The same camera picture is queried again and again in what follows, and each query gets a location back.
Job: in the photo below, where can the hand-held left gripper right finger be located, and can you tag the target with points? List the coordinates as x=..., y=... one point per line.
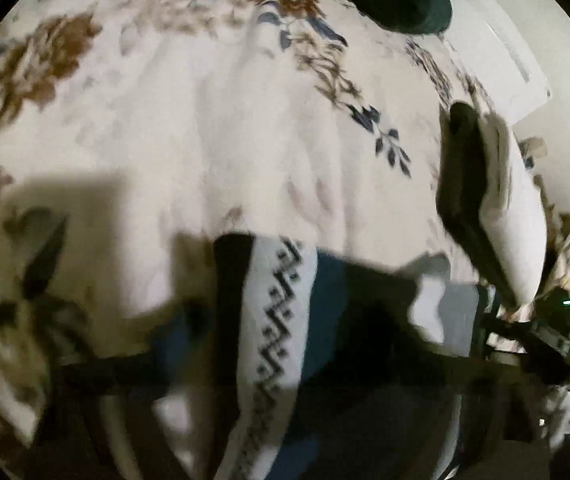
x=495, y=410

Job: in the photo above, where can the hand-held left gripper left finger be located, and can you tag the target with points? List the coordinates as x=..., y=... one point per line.
x=85, y=375

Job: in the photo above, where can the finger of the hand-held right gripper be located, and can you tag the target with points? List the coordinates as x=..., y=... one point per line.
x=525, y=345

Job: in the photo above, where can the navy patterned knit garment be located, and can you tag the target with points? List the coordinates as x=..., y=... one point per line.
x=275, y=320

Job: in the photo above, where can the white and black folded garment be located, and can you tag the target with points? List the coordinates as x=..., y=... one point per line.
x=507, y=220

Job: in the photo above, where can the floral bed sheet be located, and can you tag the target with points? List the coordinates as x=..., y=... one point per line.
x=190, y=135

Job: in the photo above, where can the white panel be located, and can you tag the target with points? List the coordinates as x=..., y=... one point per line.
x=505, y=55

